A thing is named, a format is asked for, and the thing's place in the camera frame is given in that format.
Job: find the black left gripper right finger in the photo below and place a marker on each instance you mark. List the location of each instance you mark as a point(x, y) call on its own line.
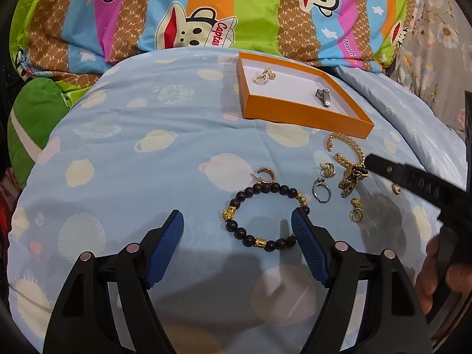
point(324, 255)

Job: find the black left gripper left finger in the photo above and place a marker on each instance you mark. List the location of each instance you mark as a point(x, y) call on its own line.
point(144, 264)

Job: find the silver metal watch clasp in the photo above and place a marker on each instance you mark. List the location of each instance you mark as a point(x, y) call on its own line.
point(323, 95)

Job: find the orange jewelry box tray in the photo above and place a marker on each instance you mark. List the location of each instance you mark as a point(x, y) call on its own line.
point(278, 90)

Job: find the person's right hand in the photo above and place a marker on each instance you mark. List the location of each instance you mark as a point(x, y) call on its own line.
point(458, 277)

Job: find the pale blue duvet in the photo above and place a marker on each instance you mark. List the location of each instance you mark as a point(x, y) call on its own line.
point(438, 148)

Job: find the grey floral bedsheet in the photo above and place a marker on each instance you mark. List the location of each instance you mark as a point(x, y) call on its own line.
point(434, 61)

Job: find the green plush toy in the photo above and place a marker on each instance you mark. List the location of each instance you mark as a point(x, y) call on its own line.
point(38, 108)

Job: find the colourful monkey print quilt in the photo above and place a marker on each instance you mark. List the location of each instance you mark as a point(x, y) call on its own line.
point(74, 41)

